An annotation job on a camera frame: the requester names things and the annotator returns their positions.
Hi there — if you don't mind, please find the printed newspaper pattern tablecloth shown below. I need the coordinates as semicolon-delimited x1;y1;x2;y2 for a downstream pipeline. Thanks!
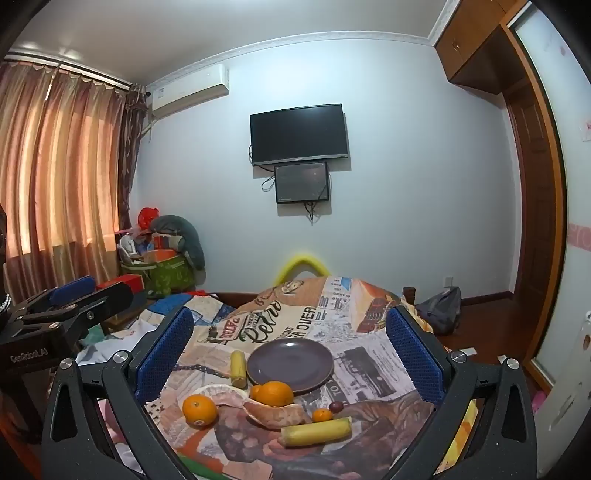
145;275;478;480

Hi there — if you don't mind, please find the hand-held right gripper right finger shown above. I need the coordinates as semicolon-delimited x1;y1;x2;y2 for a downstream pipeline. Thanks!
385;305;539;480

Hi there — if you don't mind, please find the black wall television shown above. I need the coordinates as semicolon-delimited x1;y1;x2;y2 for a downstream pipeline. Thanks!
250;104;349;166

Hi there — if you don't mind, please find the slice of raw meat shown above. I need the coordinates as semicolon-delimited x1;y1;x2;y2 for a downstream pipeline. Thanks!
243;400;313;428

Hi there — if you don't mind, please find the grey backpack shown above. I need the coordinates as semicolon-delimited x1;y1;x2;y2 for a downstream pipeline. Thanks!
414;286;463;337

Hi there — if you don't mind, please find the pink wall sticker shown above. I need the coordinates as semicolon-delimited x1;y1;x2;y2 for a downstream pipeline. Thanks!
567;223;591;253

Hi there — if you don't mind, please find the red box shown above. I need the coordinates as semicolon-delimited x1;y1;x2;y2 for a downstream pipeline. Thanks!
95;274;142;294

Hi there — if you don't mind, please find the small black wall screen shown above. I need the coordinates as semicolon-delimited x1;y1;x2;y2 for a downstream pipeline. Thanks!
274;161;330;205

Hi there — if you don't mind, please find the medium orange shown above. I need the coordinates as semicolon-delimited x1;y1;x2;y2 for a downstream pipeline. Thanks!
182;394;219;430

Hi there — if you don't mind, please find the black hanging cable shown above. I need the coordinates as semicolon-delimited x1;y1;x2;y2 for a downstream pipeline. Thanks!
302;200;325;226

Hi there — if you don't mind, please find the white plastic bag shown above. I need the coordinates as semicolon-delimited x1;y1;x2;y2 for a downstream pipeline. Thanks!
117;233;148;267

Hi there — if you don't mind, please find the large orange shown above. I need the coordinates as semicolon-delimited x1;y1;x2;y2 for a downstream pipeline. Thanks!
255;381;295;408

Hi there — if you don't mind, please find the wooden door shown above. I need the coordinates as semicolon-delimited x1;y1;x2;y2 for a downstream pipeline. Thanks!
501;25;568;391

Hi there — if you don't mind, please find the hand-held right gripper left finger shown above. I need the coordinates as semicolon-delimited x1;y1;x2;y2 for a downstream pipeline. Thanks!
41;305;195;480

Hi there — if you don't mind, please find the corn cob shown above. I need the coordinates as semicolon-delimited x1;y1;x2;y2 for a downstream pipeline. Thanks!
280;416;353;448

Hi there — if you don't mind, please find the yellow sugarcane piece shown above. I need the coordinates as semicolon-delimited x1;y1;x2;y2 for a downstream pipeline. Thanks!
230;350;249;389

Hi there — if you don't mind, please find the white air conditioner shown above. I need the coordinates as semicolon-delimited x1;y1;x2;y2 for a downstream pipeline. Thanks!
146;63;230;117

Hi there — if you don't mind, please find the grey plush toy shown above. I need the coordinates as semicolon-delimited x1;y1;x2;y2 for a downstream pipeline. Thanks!
150;215;206;271

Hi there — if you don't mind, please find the curtain rail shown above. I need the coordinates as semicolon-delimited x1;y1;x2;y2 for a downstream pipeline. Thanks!
2;54;133;93

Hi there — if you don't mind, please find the white shell dish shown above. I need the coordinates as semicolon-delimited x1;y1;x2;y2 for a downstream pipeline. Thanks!
191;384;249;409

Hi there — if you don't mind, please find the dark patterned curtain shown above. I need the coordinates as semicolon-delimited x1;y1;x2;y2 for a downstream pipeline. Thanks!
115;83;149;232

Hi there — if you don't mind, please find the dark purple plate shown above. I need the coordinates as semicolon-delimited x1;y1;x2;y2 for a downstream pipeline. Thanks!
246;338;334;395

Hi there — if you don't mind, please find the green patterned bag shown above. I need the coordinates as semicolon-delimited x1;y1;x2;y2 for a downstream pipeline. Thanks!
121;256;195;299

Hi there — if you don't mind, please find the white appliance with stickers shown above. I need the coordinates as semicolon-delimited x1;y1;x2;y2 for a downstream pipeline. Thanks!
534;309;591;480

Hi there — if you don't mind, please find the wooden overhead cabinet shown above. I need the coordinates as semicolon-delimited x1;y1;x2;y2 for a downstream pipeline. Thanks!
434;0;532;96

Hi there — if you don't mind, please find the orange striped curtain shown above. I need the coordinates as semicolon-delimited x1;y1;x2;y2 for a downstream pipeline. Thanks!
0;62;129;296

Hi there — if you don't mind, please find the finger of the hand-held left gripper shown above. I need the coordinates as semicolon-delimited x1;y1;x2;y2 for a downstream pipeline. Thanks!
46;281;136;344
14;276;99;324

